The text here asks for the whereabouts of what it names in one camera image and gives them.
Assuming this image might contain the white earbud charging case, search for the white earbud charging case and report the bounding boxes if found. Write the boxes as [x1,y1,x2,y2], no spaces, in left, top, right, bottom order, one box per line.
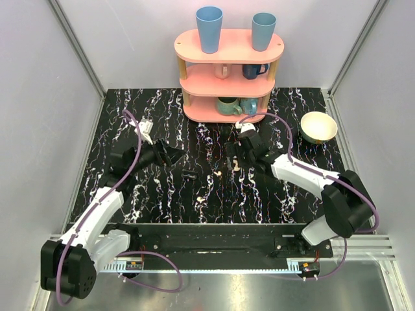
[231,160,241,172]

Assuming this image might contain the black earbud charging case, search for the black earbud charging case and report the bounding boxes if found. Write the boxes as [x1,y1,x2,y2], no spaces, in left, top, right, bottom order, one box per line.
[181,170,198,181]

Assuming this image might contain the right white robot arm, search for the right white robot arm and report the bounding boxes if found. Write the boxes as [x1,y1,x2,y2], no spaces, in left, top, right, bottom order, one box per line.
[225,130,379,257]

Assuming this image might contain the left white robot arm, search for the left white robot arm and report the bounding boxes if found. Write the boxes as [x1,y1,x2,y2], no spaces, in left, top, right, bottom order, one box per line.
[40,139,185,306]

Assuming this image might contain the light blue butterfly mug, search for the light blue butterfly mug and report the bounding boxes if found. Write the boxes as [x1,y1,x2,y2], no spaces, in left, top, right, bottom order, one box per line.
[239,98,259,115]

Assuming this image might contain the teal glazed ceramic mug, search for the teal glazed ceramic mug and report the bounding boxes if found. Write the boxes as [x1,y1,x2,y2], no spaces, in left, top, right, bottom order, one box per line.
[216,97,243,116]

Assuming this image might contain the pink three-tier shelf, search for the pink three-tier shelf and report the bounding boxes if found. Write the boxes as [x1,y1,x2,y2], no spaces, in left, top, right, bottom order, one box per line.
[174,29,285,123]

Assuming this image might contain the cream ceramic bowl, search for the cream ceramic bowl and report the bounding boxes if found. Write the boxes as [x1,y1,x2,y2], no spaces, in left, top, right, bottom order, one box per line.
[300,111,338,144]

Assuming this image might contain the dark blue ceramic mug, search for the dark blue ceramic mug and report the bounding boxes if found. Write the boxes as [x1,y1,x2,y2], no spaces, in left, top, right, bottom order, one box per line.
[242,63,269,80]

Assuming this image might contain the pink ceramic mug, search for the pink ceramic mug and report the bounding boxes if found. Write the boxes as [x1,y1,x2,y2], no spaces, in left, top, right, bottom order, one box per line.
[214,63,231,80]

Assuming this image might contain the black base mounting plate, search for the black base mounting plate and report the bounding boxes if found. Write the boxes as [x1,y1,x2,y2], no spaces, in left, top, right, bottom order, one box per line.
[135,224,333,259]

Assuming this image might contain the right blue plastic tumbler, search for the right blue plastic tumbler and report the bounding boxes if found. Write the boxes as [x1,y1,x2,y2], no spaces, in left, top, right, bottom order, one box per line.
[252,12,277,52]

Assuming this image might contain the blue plastic tumbler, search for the blue plastic tumbler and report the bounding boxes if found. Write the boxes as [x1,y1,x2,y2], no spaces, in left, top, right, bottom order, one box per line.
[252,12,277,52]
[196,6,223,54]

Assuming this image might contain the left blue plastic tumbler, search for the left blue plastic tumbler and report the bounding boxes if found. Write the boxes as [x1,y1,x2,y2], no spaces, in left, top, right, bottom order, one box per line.
[196,6,223,54]

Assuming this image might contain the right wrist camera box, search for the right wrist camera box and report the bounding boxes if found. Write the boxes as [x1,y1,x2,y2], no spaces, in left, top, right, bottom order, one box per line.
[239,123,257,138]

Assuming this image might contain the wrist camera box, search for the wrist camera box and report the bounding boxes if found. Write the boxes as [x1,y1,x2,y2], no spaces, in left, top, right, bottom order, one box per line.
[131,119,153,145]
[239,123,257,138]

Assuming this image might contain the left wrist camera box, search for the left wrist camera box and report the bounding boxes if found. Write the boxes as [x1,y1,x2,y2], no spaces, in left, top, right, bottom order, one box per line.
[131,119,153,145]

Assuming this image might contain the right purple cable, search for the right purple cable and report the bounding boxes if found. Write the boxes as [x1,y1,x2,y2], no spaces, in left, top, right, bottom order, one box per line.
[235,113,380,281]

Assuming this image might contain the purple cable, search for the purple cable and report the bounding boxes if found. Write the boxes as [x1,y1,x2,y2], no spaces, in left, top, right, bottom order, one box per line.
[235,113,380,281]
[56,109,184,306]

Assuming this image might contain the aluminium frame post right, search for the aluminium frame post right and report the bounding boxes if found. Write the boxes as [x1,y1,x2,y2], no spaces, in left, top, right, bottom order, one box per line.
[327,0,390,98]

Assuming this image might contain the aluminium frame post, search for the aluminium frame post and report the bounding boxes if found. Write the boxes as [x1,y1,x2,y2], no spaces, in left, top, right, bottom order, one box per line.
[47,0,106,98]
[327,0,390,98]

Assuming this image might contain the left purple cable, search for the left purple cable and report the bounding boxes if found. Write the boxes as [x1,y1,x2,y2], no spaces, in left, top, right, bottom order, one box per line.
[56,109,184,306]

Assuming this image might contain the aluminium frame post left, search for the aluminium frame post left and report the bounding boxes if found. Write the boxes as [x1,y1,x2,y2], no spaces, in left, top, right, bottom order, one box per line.
[47,0,106,98]

